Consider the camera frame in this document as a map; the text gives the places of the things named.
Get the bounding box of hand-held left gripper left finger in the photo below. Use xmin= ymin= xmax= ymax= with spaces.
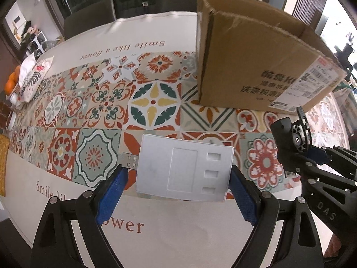
xmin=31 ymin=165 xmax=129 ymax=268

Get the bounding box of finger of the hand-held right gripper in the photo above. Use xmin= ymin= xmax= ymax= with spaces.
xmin=291 ymin=106 xmax=312 ymax=153
xmin=305 ymin=144 xmax=357 ymax=186

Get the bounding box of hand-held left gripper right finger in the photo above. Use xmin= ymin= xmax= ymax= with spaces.
xmin=229 ymin=165 xmax=326 ymax=268

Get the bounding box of white USB device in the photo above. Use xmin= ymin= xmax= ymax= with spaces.
xmin=123 ymin=134 xmax=234 ymax=203

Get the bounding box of brown cardboard box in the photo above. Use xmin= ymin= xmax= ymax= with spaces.
xmin=195 ymin=0 xmax=348 ymax=114

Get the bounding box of patterned floral tablecloth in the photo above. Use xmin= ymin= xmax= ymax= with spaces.
xmin=0 ymin=11 xmax=349 ymax=268

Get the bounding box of yellow woven mat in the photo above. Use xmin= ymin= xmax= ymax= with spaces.
xmin=0 ymin=134 xmax=10 ymax=197

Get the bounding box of white printed plastic bag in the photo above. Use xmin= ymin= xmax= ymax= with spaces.
xmin=16 ymin=53 xmax=54 ymax=103

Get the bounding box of pile of oranges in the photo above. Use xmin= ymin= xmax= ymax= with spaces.
xmin=4 ymin=64 xmax=24 ymax=94

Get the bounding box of white shelf cart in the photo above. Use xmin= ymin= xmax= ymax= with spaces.
xmin=19 ymin=21 xmax=62 ymax=60

